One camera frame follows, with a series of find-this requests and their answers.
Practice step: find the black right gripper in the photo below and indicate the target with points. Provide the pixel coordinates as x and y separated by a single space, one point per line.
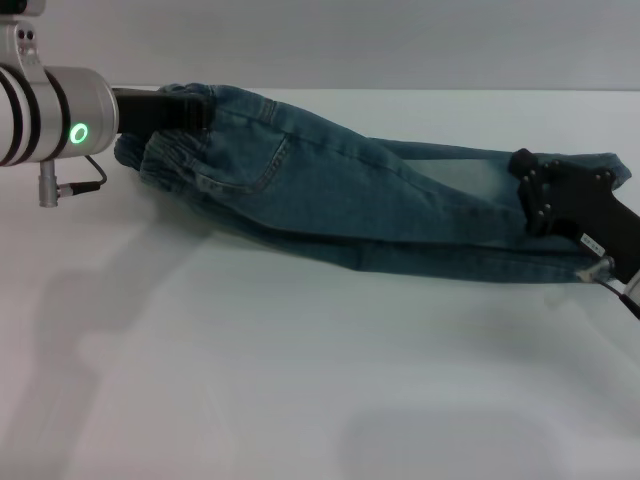
595 205

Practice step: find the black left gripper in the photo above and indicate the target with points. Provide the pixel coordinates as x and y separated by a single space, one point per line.
145 112

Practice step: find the blue denim shorts basketball print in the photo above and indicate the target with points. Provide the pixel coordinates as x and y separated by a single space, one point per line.
350 200

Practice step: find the right robot arm silver white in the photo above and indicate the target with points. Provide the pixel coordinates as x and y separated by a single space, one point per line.
634 290

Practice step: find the silver camera mount bracket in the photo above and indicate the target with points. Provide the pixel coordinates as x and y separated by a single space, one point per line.
25 40

